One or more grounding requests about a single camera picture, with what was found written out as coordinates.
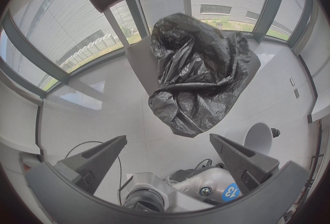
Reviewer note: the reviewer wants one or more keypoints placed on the window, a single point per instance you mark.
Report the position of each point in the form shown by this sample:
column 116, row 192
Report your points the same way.
column 77, row 37

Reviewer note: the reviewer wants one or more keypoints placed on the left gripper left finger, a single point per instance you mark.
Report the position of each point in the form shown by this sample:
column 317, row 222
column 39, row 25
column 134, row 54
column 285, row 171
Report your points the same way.
column 95, row 163

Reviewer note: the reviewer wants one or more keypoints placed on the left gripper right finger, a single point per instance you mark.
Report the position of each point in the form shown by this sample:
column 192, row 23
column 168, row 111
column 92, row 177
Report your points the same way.
column 242, row 166

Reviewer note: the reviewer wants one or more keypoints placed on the white trash bin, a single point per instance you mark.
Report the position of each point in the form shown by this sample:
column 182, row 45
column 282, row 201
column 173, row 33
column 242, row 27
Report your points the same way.
column 257, row 140

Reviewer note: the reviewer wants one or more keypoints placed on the black plastic bag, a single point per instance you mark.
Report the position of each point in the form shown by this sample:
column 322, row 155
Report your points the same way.
column 201, row 76

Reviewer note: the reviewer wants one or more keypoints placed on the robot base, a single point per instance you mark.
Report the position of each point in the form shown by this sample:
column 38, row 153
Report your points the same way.
column 180, row 189

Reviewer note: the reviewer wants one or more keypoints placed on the crumpled black plastic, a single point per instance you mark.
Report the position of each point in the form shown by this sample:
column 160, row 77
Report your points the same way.
column 275, row 132

